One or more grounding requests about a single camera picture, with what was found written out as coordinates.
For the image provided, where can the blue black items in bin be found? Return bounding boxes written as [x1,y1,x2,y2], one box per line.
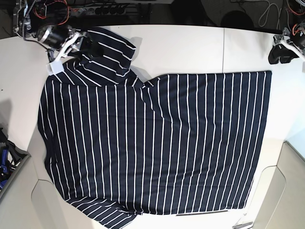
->
[0,127,26,190]

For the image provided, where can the silver clip bottom right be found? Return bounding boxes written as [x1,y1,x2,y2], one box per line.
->
[232,213,254,229]

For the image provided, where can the grey looped cable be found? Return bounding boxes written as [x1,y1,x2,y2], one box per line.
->
[258,0,293,31]

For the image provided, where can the white power strip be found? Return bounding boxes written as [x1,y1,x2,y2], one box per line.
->
[70,5,126,17]

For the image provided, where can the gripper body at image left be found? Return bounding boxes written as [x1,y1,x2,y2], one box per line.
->
[38,25,82,57]

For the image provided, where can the black round stool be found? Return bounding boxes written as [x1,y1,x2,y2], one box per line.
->
[221,10,254,30]

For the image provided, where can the white camera box image left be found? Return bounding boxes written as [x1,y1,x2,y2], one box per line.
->
[46,61,64,76]

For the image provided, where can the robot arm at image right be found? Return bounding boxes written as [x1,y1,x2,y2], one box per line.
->
[268,0,305,64]

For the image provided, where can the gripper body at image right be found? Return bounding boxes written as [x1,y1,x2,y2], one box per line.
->
[273,22,305,57]

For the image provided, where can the navy white striped T-shirt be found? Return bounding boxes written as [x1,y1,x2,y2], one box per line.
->
[38,28,272,229]

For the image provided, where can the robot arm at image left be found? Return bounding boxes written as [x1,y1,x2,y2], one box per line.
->
[12,0,99,62]

